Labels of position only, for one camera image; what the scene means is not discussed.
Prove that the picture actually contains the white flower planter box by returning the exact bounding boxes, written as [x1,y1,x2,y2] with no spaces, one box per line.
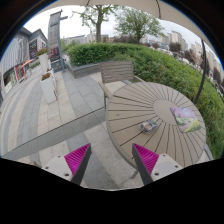
[36,48,52,75]
[39,71,58,105]

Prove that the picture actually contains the thin-crowned tree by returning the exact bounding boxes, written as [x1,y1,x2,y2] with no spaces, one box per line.
[71,4,116,44]

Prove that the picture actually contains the grey stone planter wall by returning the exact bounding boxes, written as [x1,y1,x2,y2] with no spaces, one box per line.
[65,61,101,79]

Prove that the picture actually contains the distant apartment buildings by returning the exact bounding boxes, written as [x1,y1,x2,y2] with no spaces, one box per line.
[63,29,224,84]

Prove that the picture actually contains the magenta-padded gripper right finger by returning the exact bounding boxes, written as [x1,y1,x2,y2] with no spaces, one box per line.
[131,143,184,186]

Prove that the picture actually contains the grey storefront building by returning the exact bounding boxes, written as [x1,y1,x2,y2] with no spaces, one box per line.
[0,27,49,98]

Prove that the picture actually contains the beige patio umbrella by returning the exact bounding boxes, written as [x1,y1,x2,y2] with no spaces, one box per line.
[39,0,214,105]

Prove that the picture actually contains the tall grey sign pylon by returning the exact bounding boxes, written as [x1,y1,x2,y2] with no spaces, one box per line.
[47,9,69,73]

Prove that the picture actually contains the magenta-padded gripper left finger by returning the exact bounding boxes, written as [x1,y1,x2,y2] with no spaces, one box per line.
[41,143,93,186]

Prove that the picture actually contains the dense-crowned green tree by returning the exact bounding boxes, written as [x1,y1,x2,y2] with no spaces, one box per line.
[114,7,164,44]

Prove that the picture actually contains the green hedge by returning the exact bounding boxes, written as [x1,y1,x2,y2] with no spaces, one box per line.
[66,42,224,159]

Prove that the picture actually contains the grey slatted outdoor chair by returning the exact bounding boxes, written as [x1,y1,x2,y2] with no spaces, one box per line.
[97,60,146,108]

